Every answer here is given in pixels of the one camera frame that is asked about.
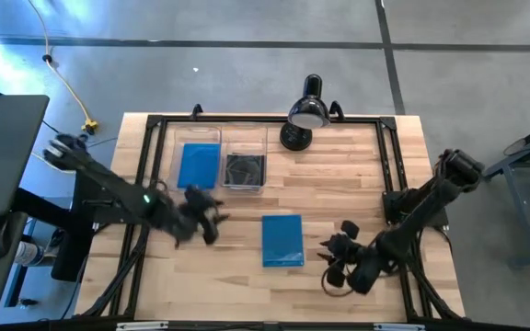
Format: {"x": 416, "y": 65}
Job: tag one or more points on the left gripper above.
{"x": 196, "y": 211}

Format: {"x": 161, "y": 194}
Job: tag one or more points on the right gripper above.
{"x": 348, "y": 253}

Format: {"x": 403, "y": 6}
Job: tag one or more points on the black CD jewel case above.
{"x": 245, "y": 170}

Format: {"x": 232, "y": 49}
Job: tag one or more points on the blue plastic disc case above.
{"x": 198, "y": 165}
{"x": 282, "y": 240}

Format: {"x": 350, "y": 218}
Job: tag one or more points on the clear plastic bin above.
{"x": 196, "y": 133}
{"x": 244, "y": 138}

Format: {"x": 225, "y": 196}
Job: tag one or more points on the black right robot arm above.
{"x": 412, "y": 216}

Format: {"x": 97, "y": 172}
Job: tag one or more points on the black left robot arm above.
{"x": 108, "y": 184}

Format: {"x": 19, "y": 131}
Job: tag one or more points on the black clamp hook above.
{"x": 337, "y": 104}
{"x": 197, "y": 107}

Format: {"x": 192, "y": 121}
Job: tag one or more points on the black desk lamp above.
{"x": 308, "y": 108}

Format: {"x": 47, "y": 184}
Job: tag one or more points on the black desk stand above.
{"x": 69, "y": 257}

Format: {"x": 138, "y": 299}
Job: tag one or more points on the clear plastic water bottle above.
{"x": 28, "y": 254}

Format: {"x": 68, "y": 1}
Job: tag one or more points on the dark grey flat panel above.
{"x": 3, "y": 151}

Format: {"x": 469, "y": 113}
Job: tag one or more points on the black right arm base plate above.
{"x": 391, "y": 204}

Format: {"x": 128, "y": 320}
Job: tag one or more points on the black aluminium table frame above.
{"x": 228, "y": 119}

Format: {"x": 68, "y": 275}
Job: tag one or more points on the white metal bracket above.
{"x": 398, "y": 327}
{"x": 141, "y": 326}

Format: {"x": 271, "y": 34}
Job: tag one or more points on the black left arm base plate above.
{"x": 104, "y": 216}

